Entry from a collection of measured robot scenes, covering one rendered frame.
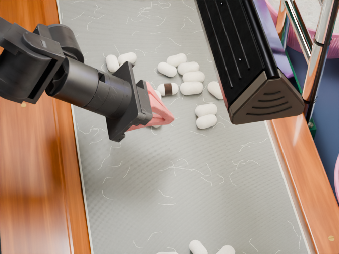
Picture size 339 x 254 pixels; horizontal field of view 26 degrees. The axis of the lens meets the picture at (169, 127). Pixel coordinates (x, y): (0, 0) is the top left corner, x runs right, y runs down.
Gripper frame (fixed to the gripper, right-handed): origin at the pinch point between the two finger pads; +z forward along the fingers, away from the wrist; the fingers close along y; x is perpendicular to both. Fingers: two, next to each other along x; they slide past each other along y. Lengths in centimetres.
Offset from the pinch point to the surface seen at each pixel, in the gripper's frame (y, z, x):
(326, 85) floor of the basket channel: 12.3, 31.9, -10.0
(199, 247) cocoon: -18.9, 4.0, 3.3
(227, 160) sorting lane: -4.3, 11.0, -0.4
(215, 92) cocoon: 7.9, 10.5, -2.1
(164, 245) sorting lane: -16.7, 1.9, 7.5
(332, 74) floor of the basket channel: 14.5, 33.4, -11.3
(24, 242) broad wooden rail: -14.1, -14.1, 18.1
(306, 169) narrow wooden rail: -9.7, 17.3, -9.2
